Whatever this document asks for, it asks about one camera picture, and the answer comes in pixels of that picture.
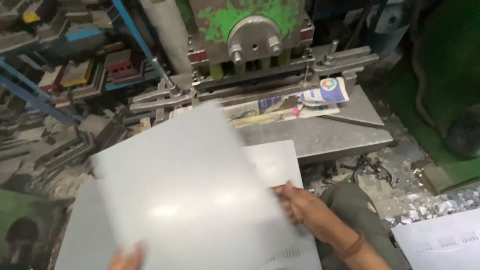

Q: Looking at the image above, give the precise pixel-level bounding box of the person's right hand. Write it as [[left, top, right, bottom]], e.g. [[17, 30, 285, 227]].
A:
[[272, 181, 341, 247]]

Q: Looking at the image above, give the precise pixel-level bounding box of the person's left hand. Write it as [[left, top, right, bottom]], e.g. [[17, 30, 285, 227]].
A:
[[107, 242, 146, 270]]

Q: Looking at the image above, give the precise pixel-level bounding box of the stack of punched grey sheets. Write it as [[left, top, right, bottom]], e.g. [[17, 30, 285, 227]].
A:
[[55, 140, 324, 270]]

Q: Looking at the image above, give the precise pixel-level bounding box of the person's olive trouser leg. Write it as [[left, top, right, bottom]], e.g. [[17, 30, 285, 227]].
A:
[[319, 181, 413, 270]]

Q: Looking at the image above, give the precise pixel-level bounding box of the brown wristband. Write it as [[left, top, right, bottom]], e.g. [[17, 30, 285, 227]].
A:
[[335, 232, 367, 260]]

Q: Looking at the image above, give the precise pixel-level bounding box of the tangle of dark metal scrap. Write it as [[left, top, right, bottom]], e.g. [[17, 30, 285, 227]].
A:
[[322, 154, 399, 189]]

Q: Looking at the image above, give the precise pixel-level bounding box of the colourful newspaper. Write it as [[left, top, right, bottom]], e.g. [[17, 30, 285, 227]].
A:
[[169, 76, 350, 129]]

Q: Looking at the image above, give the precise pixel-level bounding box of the green container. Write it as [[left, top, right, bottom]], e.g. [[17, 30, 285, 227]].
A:
[[0, 188, 66, 270]]

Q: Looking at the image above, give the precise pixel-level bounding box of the heap of metal bars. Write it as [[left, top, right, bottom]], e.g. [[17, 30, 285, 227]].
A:
[[0, 112, 130, 190]]

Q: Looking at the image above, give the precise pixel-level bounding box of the pile of small metal scraps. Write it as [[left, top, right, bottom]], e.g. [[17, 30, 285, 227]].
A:
[[382, 187, 480, 226]]

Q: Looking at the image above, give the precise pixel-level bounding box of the grey and green punch press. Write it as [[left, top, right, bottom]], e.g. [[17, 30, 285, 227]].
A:
[[129, 0, 394, 166]]

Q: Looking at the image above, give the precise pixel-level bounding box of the punched grey metal sheet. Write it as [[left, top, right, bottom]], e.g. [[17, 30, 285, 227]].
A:
[[391, 207, 480, 270]]

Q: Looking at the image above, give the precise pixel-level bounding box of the green machine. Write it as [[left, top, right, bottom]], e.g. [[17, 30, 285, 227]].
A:
[[384, 0, 480, 194]]

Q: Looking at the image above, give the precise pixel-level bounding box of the blue rack of metal dies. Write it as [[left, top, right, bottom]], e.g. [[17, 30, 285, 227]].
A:
[[0, 0, 169, 126]]

